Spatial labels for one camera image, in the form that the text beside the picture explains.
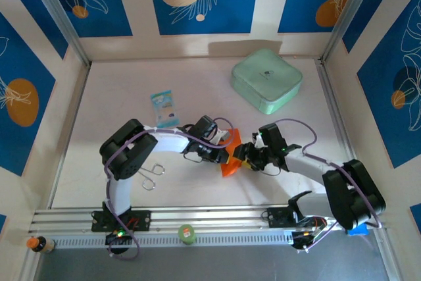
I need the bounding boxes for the orange cloth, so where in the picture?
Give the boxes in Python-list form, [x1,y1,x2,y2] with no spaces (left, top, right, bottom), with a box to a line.
[219,128,246,178]

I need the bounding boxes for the blue wet wipes packet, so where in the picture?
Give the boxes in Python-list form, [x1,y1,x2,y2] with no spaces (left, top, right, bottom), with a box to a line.
[150,89,181,129]

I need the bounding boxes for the green capped can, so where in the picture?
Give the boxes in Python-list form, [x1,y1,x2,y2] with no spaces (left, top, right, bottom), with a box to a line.
[178,224,197,245]

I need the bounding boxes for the mint green zip case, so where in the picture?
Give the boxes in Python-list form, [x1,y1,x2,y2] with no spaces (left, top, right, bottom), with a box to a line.
[230,48,303,116]

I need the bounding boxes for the black electronics board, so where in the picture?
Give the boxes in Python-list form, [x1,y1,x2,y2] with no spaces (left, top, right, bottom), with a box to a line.
[105,230,132,246]
[291,230,325,253]

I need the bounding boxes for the blue box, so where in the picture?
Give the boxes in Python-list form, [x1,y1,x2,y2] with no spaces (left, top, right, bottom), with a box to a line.
[347,224,368,238]

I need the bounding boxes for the brown bottle orange cap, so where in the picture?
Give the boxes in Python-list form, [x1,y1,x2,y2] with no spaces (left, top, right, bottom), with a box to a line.
[26,235,56,255]

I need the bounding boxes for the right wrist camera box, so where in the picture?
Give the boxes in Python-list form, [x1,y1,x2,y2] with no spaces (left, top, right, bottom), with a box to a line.
[252,122,302,159]

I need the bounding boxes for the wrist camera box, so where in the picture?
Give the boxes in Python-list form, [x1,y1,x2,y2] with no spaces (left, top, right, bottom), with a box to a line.
[191,115,232,145]
[252,122,302,159]

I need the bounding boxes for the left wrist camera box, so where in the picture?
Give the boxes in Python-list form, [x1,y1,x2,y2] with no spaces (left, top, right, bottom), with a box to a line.
[191,115,232,145]

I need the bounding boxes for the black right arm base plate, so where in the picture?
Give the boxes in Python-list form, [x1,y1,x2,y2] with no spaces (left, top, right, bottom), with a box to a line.
[266,207,326,229]

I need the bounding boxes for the aluminium mounting rail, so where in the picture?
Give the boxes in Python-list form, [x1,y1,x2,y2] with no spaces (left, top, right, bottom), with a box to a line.
[28,202,391,234]

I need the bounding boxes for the metal wire tongs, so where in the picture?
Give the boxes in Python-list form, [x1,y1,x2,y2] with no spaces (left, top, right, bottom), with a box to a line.
[139,162,166,192]

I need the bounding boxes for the slotted grey cable duct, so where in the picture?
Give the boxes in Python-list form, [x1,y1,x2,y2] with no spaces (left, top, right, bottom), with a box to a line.
[52,230,295,249]

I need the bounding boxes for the aluminium side rail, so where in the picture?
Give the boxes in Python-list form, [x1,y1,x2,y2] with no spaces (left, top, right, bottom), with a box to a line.
[316,58,359,166]

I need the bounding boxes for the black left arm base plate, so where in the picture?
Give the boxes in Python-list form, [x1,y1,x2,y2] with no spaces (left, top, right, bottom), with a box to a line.
[91,210,152,232]

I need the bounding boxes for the aluminium frame post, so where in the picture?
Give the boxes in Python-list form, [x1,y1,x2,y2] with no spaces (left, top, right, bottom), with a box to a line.
[24,0,91,66]
[320,0,384,64]

